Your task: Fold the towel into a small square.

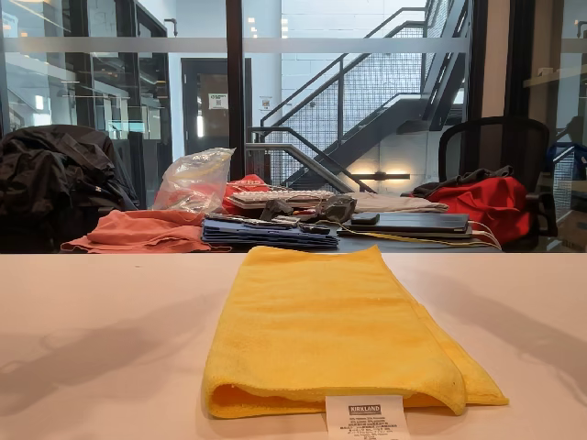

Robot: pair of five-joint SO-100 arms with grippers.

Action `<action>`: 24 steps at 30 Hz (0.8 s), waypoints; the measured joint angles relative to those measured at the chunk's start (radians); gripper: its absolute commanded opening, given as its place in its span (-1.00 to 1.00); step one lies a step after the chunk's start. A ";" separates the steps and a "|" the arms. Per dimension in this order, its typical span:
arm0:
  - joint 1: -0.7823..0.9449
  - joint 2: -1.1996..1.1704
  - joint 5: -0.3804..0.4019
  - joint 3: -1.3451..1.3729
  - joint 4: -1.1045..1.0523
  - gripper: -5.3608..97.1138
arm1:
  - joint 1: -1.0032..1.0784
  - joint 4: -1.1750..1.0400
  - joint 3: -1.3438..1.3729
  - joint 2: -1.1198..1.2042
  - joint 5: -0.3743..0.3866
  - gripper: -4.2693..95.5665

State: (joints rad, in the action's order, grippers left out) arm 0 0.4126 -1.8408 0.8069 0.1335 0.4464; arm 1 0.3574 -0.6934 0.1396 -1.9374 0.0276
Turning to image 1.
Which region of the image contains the black tablet folio case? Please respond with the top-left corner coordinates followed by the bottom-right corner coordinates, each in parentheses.
top-left (341, 213), bottom-right (471, 233)

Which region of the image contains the clear plastic zip bag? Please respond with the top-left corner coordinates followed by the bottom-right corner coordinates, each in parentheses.
top-left (152, 147), bottom-right (237, 215)

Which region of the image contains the white charging cable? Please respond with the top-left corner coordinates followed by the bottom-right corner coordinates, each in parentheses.
top-left (470, 230), bottom-right (501, 251)
top-left (467, 221), bottom-right (504, 251)

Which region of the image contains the black mesh office chair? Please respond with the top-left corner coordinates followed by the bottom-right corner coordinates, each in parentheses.
top-left (437, 115), bottom-right (559, 252)

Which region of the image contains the yellow microfibre towel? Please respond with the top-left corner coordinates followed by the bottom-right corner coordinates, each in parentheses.
top-left (201, 245), bottom-right (510, 440)

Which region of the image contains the black metal staircase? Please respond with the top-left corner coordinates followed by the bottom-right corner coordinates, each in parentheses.
top-left (245, 0), bottom-right (473, 193)

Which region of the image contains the silver keypad phone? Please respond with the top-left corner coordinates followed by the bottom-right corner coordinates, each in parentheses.
top-left (238, 216), bottom-right (295, 229)

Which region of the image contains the clear bag with dark parts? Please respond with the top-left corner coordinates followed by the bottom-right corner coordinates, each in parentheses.
top-left (319, 193), bottom-right (358, 225)
top-left (259, 197), bottom-right (294, 221)

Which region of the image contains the salmon t-shirt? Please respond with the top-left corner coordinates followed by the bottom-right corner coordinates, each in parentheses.
top-left (60, 209), bottom-right (233, 254)

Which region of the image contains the grey slim tablet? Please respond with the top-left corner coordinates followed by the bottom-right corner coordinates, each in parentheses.
top-left (337, 227), bottom-right (473, 240)

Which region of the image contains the beige folded cloth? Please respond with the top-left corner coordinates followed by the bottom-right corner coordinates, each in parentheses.
top-left (350, 191), bottom-right (449, 215)

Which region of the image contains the black framed door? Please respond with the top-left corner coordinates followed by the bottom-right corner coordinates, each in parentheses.
top-left (181, 57), bottom-right (253, 160)

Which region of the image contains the dark grey keypad phone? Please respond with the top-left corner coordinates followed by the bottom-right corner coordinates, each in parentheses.
top-left (205, 212), bottom-right (258, 224)

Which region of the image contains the white keyboard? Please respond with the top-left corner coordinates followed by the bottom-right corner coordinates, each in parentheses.
top-left (227, 188), bottom-right (338, 210)

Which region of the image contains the yellow cable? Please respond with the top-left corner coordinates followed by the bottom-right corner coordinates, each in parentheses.
top-left (320, 219), bottom-right (496, 248)

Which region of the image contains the red jacket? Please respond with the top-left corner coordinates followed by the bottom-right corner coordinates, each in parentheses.
top-left (411, 165), bottom-right (533, 247)

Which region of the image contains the red cloth with white print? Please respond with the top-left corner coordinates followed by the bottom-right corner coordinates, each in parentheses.
top-left (222, 173), bottom-right (276, 215)

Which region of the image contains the black jacket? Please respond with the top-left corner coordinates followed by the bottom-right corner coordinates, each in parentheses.
top-left (0, 124), bottom-right (138, 253)

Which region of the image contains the wall light bar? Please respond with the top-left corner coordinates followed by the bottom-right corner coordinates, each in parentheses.
top-left (350, 170), bottom-right (411, 181)

